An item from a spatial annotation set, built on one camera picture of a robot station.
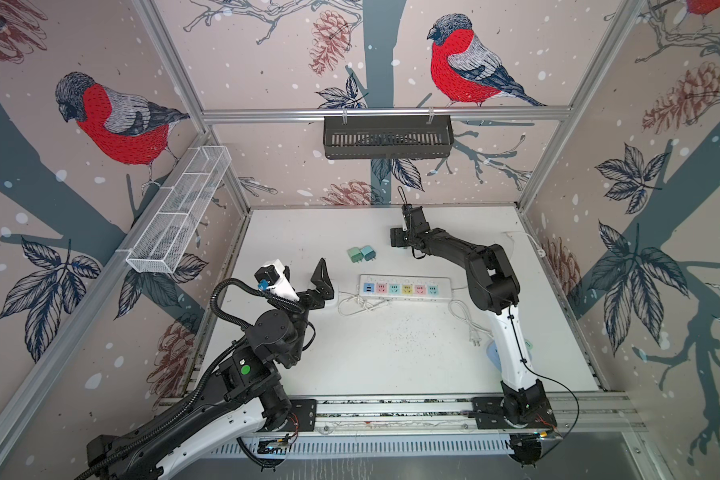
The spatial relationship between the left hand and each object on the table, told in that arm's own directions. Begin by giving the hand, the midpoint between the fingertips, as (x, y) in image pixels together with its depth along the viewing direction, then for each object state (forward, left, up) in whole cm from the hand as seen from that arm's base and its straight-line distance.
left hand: (306, 266), depth 63 cm
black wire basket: (+57, -21, -4) cm, 61 cm away
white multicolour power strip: (+12, -25, -31) cm, 42 cm away
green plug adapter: (-9, -57, -27) cm, 63 cm away
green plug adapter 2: (+26, -9, -31) cm, 41 cm away
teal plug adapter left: (+26, -14, -31) cm, 42 cm away
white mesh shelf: (+9, +36, -3) cm, 38 cm away
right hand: (+34, -26, -32) cm, 53 cm away
